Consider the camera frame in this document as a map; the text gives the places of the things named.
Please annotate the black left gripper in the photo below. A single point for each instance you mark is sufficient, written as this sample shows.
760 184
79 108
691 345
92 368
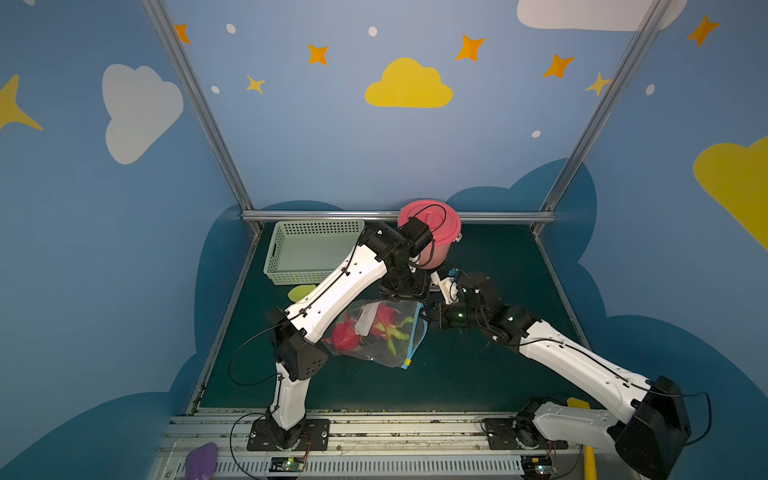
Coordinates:
405 288

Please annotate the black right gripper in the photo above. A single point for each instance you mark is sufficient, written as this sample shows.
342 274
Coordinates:
442 315

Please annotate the red dragon fruit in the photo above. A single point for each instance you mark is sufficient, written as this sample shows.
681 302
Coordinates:
369 328

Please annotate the clear zip-top bag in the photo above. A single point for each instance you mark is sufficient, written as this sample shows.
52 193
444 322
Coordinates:
418 333

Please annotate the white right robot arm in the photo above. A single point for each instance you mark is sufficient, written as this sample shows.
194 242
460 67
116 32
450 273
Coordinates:
645 422

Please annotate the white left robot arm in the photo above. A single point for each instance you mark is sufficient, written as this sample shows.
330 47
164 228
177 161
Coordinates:
381 254

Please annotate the pink plastic bucket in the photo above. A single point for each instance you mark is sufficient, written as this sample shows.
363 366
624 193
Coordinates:
436 252

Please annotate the pink bucket lid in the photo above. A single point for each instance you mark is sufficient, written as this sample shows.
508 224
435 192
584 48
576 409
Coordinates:
442 220

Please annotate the green perforated plastic basket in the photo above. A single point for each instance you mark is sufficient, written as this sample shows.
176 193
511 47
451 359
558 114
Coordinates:
306 252

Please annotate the green garden trowel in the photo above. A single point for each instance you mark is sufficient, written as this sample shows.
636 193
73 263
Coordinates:
301 293

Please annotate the purple plastic object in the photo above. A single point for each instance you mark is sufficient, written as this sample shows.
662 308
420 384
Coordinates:
201 463

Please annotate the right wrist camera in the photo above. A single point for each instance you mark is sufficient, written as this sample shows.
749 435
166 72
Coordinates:
447 286

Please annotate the aluminium frame right rail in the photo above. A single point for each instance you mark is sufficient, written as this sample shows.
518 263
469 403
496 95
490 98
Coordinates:
562 294

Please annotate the aluminium frame rail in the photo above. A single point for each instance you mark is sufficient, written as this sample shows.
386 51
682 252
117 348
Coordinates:
472 217
206 372
562 294

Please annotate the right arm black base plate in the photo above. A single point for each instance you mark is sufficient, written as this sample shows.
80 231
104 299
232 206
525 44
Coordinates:
517 434

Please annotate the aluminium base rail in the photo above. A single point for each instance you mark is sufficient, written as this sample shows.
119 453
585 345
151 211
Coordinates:
365 445

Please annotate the aluminium frame back rail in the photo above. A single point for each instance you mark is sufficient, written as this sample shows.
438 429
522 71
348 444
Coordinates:
472 217

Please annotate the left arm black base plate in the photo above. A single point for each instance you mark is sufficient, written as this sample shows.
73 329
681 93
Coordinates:
267 435

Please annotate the aluminium frame left rail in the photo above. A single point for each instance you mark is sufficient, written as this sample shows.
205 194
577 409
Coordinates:
206 372

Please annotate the yellow handled tool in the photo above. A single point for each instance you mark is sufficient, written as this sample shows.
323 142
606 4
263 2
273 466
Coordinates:
589 461

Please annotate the aluminium frame right post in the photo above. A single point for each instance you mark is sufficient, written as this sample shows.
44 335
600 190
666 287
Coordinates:
640 44

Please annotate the aluminium frame post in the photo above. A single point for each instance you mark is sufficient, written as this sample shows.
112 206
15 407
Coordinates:
173 46
640 44

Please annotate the aluminium frame left post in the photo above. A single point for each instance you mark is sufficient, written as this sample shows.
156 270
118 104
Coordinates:
173 46

